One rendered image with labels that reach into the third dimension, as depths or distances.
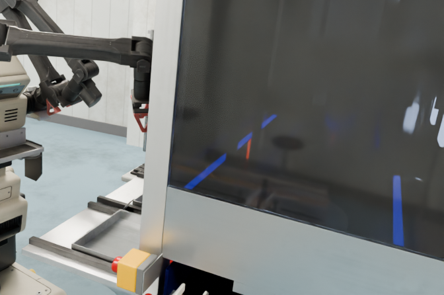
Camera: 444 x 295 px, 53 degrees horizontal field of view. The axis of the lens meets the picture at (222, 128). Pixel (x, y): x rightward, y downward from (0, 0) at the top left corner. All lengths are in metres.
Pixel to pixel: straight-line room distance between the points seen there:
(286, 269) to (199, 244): 0.21
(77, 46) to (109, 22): 3.87
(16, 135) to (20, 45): 0.64
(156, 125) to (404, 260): 0.61
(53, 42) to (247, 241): 0.70
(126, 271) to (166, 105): 0.41
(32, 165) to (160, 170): 0.90
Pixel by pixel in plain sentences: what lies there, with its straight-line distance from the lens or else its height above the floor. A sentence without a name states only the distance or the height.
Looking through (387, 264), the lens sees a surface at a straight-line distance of 1.02.
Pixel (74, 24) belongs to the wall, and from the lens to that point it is 5.32.
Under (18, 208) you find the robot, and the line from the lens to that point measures 1.93.
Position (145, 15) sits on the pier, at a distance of 4.65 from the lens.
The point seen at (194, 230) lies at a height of 1.12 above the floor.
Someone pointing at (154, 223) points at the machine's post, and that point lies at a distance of 1.14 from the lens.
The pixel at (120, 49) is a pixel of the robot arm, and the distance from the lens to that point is 1.23.
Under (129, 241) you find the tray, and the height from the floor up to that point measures 0.88.
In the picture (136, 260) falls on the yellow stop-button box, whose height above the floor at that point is 1.03.
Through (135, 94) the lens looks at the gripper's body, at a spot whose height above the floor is 1.36.
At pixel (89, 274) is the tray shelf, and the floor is 0.88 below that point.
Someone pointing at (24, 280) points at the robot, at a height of 0.28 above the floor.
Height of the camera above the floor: 1.66
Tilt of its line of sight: 16 degrees down
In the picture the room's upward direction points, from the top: 7 degrees clockwise
